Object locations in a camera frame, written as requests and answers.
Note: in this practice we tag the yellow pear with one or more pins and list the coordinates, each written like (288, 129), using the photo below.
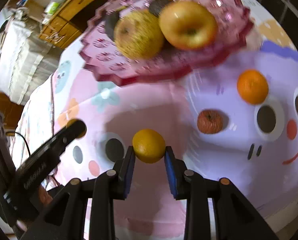
(138, 36)

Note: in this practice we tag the dark avocado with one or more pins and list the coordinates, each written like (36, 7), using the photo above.
(156, 6)

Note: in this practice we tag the pink glass fruit plate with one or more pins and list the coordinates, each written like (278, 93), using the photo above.
(108, 64)

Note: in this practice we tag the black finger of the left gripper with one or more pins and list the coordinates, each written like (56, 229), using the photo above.
(51, 144)

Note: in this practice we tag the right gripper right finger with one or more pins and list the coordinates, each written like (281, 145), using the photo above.
(235, 216)

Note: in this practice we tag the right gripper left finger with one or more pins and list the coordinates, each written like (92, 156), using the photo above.
(64, 217)

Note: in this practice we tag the wooden desk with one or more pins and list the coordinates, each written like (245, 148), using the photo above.
(69, 22)

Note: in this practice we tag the cartoon pink bedsheet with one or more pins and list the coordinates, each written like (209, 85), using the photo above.
(257, 149)

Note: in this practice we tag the red apple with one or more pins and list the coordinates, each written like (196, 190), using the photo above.
(188, 25)

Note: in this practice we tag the small kumquat far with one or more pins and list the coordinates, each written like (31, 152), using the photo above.
(76, 128)

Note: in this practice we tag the blackened banana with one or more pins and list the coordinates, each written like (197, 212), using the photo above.
(110, 23)

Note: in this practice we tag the small yellow kumquat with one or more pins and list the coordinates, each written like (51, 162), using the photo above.
(148, 145)

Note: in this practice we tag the white covered bed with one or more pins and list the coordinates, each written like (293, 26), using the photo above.
(26, 61)

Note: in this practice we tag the small mandarin right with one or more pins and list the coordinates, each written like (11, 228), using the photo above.
(252, 87)

